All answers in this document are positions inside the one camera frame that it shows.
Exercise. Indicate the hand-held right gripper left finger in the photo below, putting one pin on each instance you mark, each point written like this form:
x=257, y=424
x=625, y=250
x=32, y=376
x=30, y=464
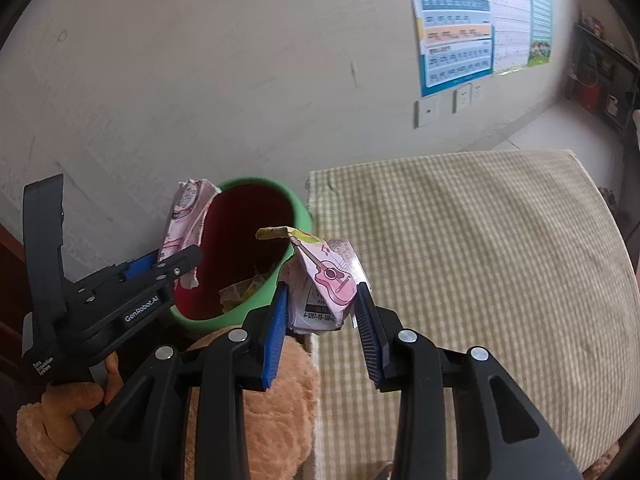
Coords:
x=275, y=340

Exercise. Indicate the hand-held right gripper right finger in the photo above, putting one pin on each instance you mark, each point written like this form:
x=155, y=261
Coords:
x=367, y=340

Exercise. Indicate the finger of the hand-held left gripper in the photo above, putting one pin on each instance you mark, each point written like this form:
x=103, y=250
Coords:
x=140, y=266
x=175, y=265

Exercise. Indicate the pink plastic wrapper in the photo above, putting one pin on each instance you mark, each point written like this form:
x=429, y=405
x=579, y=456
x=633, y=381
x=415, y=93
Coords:
x=185, y=220

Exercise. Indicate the white carton with pink print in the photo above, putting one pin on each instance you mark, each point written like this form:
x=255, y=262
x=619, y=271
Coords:
x=325, y=280

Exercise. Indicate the green rimmed red bin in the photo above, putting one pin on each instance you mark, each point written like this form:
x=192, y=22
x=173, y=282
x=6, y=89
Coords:
x=300, y=210

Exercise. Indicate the person's left hand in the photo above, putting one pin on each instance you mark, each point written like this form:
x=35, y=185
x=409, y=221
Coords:
x=75, y=395

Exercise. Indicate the dark wooden cabinet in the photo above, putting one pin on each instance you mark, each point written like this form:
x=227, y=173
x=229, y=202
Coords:
x=10, y=285

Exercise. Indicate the checked tablecloth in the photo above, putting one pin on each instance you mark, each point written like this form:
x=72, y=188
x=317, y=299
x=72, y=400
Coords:
x=475, y=285

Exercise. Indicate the pair of shoes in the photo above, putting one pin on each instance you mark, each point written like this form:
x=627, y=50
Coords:
x=607, y=196

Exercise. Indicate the red box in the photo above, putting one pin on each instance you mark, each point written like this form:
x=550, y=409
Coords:
x=588, y=95

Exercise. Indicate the dark metal shelf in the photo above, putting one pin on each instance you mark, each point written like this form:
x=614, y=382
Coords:
x=600, y=60

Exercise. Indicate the white wall plate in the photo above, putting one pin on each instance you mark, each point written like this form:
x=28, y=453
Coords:
x=427, y=112

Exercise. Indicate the small white wall socket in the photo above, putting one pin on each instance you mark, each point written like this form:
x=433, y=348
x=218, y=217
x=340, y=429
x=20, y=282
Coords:
x=477, y=94

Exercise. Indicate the large blue wall poster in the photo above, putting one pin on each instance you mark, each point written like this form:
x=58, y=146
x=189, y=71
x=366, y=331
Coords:
x=450, y=30

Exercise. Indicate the white grid wall poster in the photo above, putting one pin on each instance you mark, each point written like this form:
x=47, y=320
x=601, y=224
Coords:
x=510, y=15

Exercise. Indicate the narrow green wall poster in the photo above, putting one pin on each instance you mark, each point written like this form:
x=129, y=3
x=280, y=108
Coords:
x=540, y=10

